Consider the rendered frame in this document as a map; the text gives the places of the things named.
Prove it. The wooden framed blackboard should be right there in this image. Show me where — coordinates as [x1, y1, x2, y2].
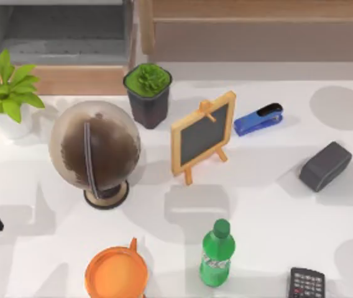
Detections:
[170, 90, 237, 186]

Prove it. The green plant in black pot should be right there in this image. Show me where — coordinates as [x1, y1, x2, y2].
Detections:
[122, 63, 173, 130]

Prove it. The brown globe on stand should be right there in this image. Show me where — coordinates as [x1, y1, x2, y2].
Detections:
[48, 101, 142, 210]

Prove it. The blue stapler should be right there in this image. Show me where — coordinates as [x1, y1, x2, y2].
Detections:
[233, 102, 284, 137]

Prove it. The green bottle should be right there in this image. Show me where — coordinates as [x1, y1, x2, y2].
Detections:
[199, 218, 236, 288]

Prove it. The orange bowl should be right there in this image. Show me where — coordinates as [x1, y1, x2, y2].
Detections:
[85, 237, 149, 298]

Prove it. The wooden cupboard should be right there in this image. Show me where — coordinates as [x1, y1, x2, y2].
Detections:
[139, 0, 353, 63]

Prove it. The dark grey rounded box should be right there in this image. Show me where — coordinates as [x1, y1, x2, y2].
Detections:
[298, 141, 353, 192]

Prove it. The pulled out wooden drawer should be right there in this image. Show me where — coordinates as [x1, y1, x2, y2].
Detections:
[0, 0, 137, 96]

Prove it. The leafy plant in white pot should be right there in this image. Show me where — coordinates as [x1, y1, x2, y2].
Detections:
[0, 46, 46, 140]

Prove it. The black calculator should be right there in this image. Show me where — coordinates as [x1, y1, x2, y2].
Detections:
[286, 267, 326, 298]

